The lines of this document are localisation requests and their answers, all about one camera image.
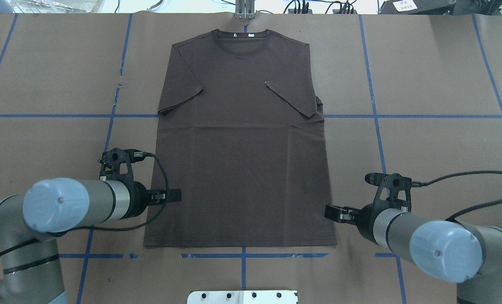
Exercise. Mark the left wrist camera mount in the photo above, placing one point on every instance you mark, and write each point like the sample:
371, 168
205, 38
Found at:
116, 164

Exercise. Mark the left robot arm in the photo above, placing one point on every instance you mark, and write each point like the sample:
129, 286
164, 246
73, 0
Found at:
31, 223

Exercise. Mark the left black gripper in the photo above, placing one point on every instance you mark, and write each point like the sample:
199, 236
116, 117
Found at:
140, 198

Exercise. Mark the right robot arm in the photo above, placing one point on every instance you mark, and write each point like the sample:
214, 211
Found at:
470, 256

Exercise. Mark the aluminium frame post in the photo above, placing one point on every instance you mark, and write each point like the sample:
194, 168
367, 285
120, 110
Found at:
244, 9

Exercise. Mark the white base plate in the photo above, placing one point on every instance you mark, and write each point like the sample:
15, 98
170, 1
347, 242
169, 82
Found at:
244, 297

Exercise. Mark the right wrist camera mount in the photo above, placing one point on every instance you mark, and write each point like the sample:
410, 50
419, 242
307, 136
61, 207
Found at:
393, 190

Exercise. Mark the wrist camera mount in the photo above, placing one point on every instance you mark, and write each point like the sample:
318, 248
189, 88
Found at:
116, 164
393, 190

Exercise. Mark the dark brown t-shirt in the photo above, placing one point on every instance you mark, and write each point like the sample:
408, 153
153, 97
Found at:
241, 133

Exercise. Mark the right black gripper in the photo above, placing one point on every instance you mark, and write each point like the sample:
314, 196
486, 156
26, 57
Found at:
365, 218

